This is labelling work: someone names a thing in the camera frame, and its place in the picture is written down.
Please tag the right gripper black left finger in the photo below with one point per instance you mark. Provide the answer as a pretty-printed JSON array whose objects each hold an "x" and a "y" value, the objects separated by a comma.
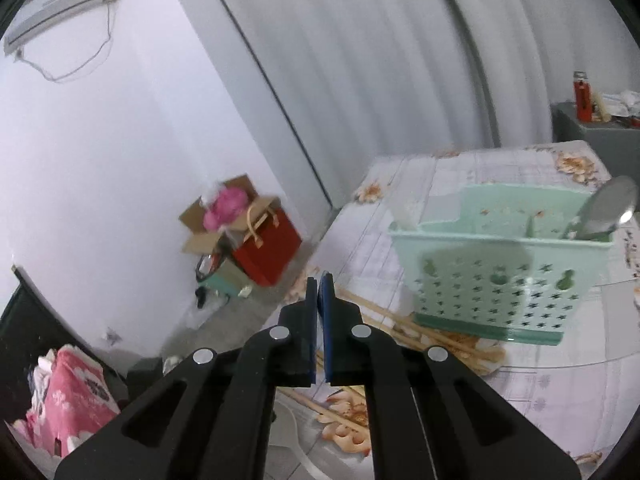
[{"x": 209, "y": 418}]

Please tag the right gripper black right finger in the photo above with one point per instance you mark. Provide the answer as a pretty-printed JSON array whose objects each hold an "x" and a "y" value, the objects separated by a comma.
[{"x": 430, "y": 416}]

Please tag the pink floral blanket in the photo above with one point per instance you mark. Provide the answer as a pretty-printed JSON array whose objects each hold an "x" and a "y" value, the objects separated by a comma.
[{"x": 70, "y": 402}]

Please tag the teal small box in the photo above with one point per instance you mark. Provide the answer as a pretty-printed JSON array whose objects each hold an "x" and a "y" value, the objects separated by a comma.
[{"x": 229, "y": 280}]

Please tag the green perforated utensil basket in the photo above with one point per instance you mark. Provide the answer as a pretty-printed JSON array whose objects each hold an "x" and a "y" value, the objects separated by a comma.
[{"x": 501, "y": 269}]

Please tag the red gift bag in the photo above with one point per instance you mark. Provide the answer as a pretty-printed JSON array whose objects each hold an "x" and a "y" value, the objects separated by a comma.
[{"x": 270, "y": 244}]

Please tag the brown cardboard box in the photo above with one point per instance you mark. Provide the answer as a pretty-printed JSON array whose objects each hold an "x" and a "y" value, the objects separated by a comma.
[{"x": 201, "y": 242}]

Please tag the pink plastic bag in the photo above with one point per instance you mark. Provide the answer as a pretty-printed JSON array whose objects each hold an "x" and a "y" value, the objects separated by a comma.
[{"x": 222, "y": 206}]

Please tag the large steel ladle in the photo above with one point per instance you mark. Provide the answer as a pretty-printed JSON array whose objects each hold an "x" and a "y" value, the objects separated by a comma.
[{"x": 612, "y": 205}]

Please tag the grey side cabinet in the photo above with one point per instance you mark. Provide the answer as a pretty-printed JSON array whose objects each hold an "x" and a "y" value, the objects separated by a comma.
[{"x": 616, "y": 146}]

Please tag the red thermos bottle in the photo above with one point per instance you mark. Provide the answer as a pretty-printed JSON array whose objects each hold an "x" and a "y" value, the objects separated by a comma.
[{"x": 582, "y": 96}]

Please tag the white air conditioner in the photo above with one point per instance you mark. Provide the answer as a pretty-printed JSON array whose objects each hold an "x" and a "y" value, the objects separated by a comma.
[{"x": 36, "y": 16}]

